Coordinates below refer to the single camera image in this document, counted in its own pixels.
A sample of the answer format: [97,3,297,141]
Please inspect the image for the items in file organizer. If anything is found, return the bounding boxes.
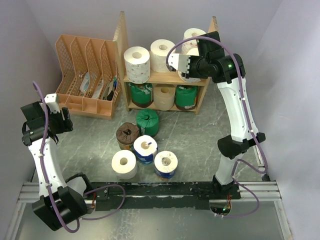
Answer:
[79,72,118,101]

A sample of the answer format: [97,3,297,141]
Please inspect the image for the orange plastic file organizer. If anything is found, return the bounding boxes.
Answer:
[55,34,122,119]

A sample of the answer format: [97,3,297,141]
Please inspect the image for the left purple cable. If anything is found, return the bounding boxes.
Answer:
[32,80,125,232]

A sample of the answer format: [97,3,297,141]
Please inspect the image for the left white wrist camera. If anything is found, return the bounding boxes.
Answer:
[44,93,60,114]

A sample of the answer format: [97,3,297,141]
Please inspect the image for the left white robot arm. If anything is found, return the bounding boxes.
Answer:
[21,101,94,231]

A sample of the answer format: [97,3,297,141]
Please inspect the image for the green wrapped roll on table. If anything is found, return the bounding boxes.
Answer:
[136,108,160,137]

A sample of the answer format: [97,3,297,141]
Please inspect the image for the plain white roll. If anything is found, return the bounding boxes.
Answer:
[111,150,138,180]
[149,39,175,73]

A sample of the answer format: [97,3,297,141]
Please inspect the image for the green wrapped roll lower left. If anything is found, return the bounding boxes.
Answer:
[128,83,153,108]

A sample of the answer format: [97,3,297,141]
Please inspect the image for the brown topped wrapped roll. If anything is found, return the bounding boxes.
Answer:
[116,122,140,152]

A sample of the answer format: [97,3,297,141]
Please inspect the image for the floral paper roll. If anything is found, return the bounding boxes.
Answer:
[181,28,206,54]
[123,46,151,84]

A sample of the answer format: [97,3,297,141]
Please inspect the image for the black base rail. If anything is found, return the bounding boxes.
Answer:
[84,181,241,211]

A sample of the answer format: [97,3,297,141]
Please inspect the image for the purple cable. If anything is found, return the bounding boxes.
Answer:
[32,80,125,232]
[165,36,269,219]

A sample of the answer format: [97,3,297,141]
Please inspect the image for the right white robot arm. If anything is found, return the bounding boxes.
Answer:
[185,31,266,199]

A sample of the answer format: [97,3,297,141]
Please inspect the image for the blue wrapped roll with stick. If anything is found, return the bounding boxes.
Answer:
[133,135,158,165]

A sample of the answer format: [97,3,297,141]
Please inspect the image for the wooden two-tier shelf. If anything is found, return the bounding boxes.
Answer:
[112,11,211,114]

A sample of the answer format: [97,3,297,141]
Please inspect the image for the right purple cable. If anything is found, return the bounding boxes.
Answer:
[165,36,269,219]

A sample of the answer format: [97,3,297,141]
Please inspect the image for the floral white roll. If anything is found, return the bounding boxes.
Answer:
[178,48,209,83]

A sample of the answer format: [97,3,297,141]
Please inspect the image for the blue roll front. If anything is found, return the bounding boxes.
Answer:
[154,150,178,179]

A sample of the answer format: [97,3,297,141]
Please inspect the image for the green wrapped roll lower right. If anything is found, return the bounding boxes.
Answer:
[175,85,198,111]

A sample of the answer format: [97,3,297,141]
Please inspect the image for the beige roll lower shelf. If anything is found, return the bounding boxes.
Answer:
[153,84,176,111]

